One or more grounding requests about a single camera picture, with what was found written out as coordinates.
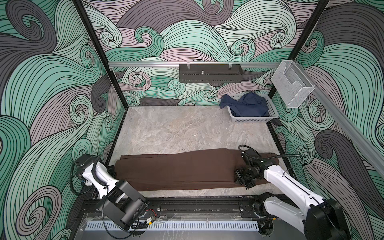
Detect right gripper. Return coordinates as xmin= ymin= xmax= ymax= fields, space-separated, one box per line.
xmin=232 ymin=166 xmax=260 ymax=190

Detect brown trousers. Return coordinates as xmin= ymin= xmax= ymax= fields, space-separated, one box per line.
xmin=115 ymin=149 xmax=246 ymax=192

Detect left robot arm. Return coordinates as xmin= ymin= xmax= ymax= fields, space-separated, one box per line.
xmin=71 ymin=154 xmax=149 ymax=231

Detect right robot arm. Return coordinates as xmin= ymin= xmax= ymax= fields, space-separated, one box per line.
xmin=235 ymin=152 xmax=351 ymax=240

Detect navy blue trousers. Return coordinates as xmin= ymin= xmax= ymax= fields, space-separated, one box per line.
xmin=219 ymin=93 xmax=269 ymax=118

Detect clear plastic wall bin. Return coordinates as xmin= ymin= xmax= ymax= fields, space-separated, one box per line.
xmin=271 ymin=60 xmax=315 ymax=109

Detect black perforated wall tray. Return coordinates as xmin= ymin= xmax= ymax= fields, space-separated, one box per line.
xmin=179 ymin=64 xmax=244 ymax=84

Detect aluminium rail right wall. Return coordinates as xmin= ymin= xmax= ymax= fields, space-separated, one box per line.
xmin=298 ymin=64 xmax=384 ymax=175

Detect aluminium rail wall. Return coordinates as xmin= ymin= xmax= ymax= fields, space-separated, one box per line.
xmin=108 ymin=61 xmax=281 ymax=69
xmin=298 ymin=64 xmax=384 ymax=175

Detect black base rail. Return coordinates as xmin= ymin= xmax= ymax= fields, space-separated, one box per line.
xmin=81 ymin=193 xmax=275 ymax=223

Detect white slotted cable duct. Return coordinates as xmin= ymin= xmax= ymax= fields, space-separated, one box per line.
xmin=85 ymin=221 xmax=259 ymax=232

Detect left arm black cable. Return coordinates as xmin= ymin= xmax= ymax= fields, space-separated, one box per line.
xmin=69 ymin=154 xmax=104 ymax=196

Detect aluminium rail back wall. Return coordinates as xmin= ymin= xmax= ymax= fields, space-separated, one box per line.
xmin=108 ymin=61 xmax=281 ymax=69

